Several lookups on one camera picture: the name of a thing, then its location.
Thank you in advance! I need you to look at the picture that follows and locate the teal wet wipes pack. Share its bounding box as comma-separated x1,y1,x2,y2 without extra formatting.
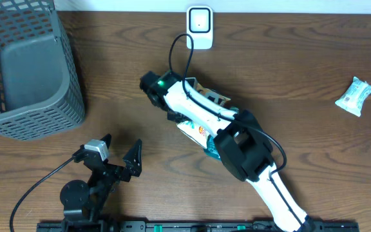
335,76,371,117

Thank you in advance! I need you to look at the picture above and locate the grey plastic mesh basket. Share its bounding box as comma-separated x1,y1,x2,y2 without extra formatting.
0,0,85,140

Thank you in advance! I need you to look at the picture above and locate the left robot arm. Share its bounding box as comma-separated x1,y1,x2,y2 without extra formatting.
60,134,142,231

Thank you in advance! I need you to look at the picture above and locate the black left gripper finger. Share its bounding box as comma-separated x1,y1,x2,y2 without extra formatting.
123,139,142,177
100,133,111,150

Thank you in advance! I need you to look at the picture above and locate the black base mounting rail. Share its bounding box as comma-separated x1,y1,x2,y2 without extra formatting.
37,220,360,232

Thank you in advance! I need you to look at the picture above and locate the blue Listerine mouthwash bottle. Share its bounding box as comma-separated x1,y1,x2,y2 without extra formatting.
203,136,221,160

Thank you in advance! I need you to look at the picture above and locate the white barcode scanner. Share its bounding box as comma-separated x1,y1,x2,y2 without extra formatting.
186,6,213,50

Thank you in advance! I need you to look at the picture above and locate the orange white snack bag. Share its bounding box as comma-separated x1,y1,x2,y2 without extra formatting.
176,77,231,149

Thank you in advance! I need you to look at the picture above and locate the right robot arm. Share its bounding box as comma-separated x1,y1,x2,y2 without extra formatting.
140,72,315,231

